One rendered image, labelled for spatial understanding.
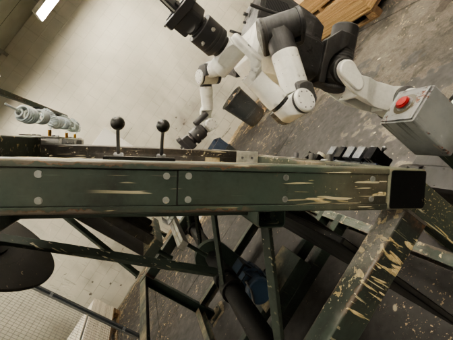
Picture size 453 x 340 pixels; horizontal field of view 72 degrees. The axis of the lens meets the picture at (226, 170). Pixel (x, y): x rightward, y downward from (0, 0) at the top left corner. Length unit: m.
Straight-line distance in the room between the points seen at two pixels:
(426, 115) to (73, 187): 0.88
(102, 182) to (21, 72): 6.26
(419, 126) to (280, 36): 0.49
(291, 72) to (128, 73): 5.71
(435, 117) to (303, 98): 0.36
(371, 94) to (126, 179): 1.14
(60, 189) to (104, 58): 6.07
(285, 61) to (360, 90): 0.49
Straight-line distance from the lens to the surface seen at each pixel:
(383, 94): 1.58
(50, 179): 0.70
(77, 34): 6.88
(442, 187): 1.84
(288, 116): 1.01
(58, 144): 1.67
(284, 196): 0.76
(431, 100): 1.01
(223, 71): 0.99
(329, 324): 0.97
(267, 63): 1.23
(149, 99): 6.54
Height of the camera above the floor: 1.45
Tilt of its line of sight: 15 degrees down
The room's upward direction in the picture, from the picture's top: 55 degrees counter-clockwise
